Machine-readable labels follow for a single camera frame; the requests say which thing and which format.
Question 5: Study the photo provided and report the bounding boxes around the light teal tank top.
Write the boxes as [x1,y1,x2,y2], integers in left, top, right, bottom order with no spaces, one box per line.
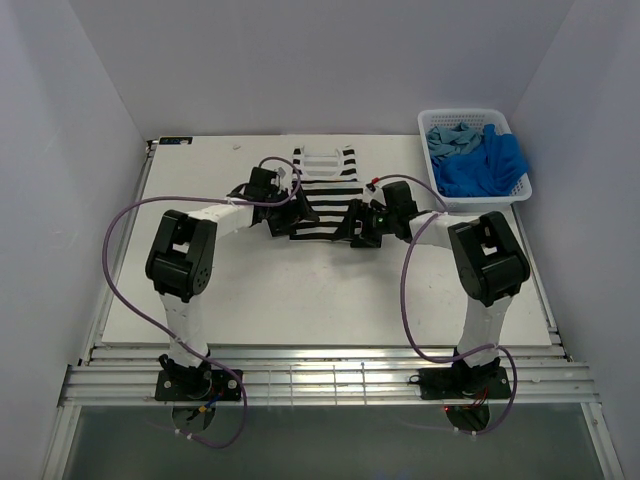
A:
[426,122,483,161]

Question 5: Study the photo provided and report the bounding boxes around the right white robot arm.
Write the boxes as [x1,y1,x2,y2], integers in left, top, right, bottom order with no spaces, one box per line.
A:
[331,181,531,401]

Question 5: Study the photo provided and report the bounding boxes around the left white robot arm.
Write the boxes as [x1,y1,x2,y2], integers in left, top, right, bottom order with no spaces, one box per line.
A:
[145,167,318,400]

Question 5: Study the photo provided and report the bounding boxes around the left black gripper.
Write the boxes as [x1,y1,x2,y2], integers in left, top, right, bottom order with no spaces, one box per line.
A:
[265,185,318,239]

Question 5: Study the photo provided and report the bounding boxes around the small label sticker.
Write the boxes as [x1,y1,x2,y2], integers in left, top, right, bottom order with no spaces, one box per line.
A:
[158,136,193,145]

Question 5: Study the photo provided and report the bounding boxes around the blue tank top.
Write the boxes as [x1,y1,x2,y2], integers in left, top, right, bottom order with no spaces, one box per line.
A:
[430,124,528,198]

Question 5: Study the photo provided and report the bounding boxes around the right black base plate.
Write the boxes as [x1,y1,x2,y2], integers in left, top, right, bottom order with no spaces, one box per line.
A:
[408,367,511,400]

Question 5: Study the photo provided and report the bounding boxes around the aluminium frame rails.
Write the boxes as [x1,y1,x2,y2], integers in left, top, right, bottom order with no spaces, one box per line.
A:
[43,135,623,479]

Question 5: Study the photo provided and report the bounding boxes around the black white striped tank top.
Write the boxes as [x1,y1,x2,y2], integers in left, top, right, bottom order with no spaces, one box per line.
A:
[289,145,363,241]

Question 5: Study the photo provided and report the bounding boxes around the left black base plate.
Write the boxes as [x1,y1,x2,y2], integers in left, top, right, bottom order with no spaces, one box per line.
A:
[153,369,243,403]

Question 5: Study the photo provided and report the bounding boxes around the white plastic basket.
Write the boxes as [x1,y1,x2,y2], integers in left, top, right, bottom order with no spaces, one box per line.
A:
[418,108,532,211]

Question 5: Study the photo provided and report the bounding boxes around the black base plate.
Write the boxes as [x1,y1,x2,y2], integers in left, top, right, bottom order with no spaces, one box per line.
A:
[408,367,511,400]
[153,369,243,403]

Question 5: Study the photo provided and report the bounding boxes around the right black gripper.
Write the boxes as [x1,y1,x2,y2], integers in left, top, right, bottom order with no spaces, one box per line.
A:
[332,199,398,249]

